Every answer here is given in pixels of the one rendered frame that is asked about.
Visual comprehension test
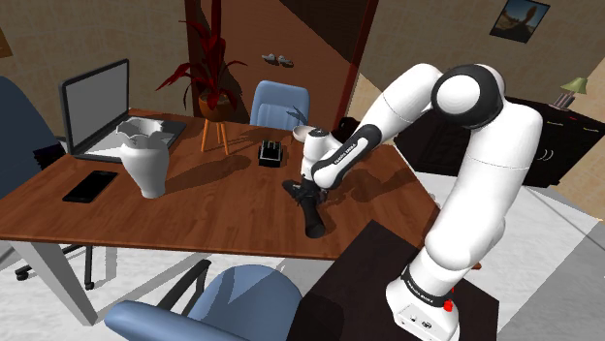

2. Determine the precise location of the black box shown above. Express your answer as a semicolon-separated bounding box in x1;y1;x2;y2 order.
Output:
257;139;285;170

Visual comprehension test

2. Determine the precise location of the light blue office chair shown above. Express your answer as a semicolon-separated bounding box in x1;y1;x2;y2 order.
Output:
103;258;304;341
248;79;311;132

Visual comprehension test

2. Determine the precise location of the brown wooden desk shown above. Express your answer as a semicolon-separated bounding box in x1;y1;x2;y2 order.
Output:
0;108;483;327

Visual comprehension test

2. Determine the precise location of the dark robot stand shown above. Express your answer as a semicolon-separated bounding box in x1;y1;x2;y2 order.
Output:
287;219;500;341

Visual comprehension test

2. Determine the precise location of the red potted plant on stand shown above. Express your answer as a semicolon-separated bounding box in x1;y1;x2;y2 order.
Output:
155;0;249;157

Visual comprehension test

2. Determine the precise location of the brown door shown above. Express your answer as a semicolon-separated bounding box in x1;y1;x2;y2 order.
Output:
183;0;380;132

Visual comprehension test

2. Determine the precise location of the white vase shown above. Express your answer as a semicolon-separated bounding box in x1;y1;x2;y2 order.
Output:
115;117;171;200

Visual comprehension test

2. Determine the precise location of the black phone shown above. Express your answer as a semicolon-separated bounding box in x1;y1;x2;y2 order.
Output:
62;170;119;204

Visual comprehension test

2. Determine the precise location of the grey open laptop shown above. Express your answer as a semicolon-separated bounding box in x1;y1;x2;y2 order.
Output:
58;58;188;165

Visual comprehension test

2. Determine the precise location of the black cabinet with green lamp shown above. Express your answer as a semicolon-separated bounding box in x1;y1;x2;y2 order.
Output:
394;76;605;190

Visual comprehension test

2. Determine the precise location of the dark blue office chair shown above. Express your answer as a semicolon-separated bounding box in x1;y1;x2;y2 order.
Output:
0;75;96;292

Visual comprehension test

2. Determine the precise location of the dark framed wall picture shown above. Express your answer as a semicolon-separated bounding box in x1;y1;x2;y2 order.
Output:
488;0;552;46

